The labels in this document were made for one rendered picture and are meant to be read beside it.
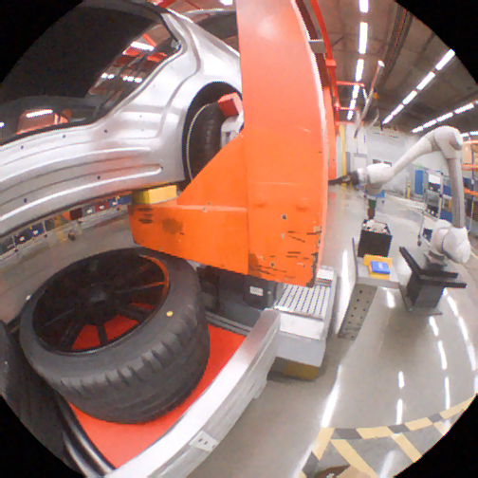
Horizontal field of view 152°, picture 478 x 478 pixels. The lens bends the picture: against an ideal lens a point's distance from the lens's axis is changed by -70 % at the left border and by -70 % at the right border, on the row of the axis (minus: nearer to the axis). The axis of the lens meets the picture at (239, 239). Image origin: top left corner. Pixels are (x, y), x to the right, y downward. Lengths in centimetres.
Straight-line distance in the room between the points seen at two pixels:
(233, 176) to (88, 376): 50
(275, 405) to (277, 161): 79
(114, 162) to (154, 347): 49
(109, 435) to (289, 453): 55
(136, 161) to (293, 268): 54
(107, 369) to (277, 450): 60
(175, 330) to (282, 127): 43
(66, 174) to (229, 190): 43
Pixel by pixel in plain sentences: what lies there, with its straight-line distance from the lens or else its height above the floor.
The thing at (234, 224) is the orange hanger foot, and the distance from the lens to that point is 43.
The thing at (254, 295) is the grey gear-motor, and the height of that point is 31.
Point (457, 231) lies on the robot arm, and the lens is 125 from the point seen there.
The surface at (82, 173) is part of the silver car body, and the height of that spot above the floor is 82.
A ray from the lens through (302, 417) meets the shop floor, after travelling 81.
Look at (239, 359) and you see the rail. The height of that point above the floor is 39.
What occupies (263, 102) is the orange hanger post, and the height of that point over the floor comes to 91.
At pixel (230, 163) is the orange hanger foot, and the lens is 44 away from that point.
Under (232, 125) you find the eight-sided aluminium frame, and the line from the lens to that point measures 80.
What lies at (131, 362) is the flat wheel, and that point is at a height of 50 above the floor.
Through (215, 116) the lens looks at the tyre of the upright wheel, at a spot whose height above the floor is 102.
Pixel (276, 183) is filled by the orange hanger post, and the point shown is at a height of 74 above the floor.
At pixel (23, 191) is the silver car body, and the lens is 55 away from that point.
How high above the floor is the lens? 77
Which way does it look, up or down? 20 degrees down
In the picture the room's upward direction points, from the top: 3 degrees counter-clockwise
